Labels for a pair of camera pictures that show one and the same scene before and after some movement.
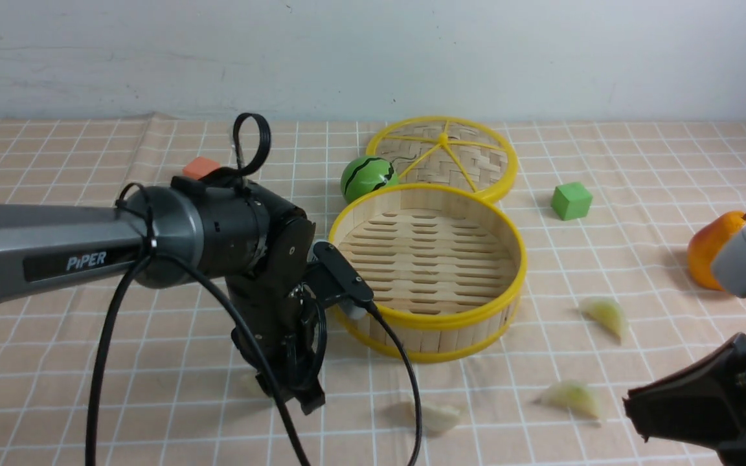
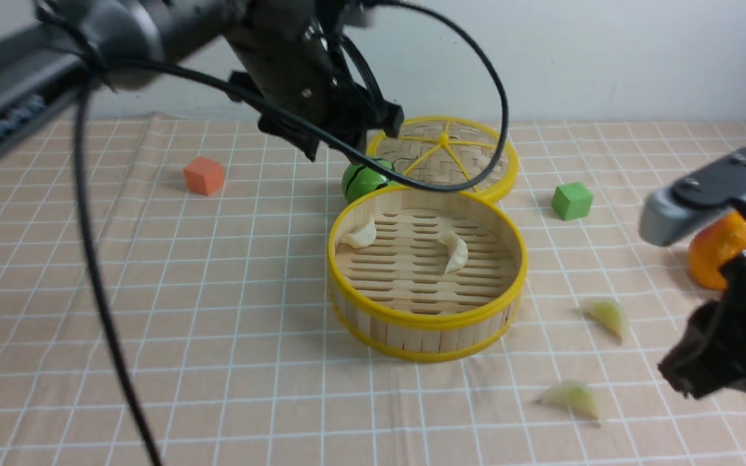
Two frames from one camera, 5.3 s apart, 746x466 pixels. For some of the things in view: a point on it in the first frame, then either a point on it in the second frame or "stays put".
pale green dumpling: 607,313 stays put
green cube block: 571,200 stays put
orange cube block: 199,167 stays put
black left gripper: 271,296 -> 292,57
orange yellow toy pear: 706,241 stays put
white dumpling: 435,418 -> 457,251
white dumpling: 247,386 -> 358,232
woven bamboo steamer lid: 458,152 stays put
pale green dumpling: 572,395 stays put
